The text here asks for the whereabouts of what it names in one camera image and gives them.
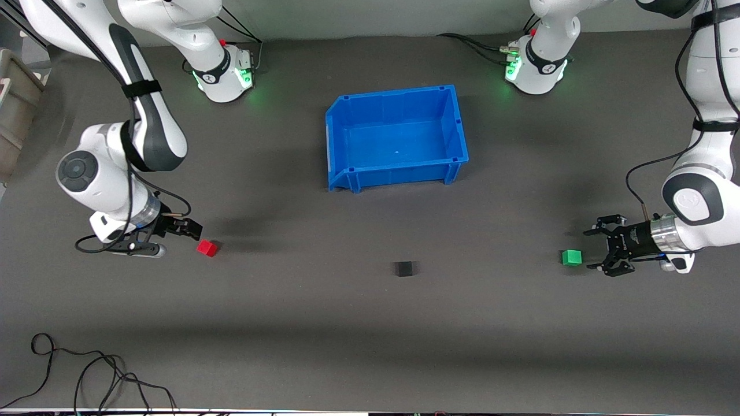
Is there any beige plastic crate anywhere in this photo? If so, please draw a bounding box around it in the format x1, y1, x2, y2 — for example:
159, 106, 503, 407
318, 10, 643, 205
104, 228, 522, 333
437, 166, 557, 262
0, 49, 46, 183

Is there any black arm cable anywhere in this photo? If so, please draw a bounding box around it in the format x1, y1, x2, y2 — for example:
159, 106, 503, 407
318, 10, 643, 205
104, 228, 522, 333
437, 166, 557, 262
35, 0, 193, 255
626, 0, 740, 223

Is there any loose black cable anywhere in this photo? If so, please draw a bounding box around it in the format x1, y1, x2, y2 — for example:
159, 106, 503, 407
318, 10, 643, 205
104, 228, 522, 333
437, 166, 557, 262
0, 333, 180, 416

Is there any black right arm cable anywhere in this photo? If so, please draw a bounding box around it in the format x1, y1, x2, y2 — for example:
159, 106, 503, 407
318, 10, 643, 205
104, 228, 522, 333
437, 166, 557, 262
35, 0, 193, 255

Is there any blue plastic storage bin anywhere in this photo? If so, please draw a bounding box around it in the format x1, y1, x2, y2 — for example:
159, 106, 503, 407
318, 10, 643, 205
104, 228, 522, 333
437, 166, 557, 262
325, 84, 469, 194

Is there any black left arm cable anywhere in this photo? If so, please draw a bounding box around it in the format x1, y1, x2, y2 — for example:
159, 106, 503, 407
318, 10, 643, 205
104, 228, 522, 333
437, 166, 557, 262
626, 0, 740, 223

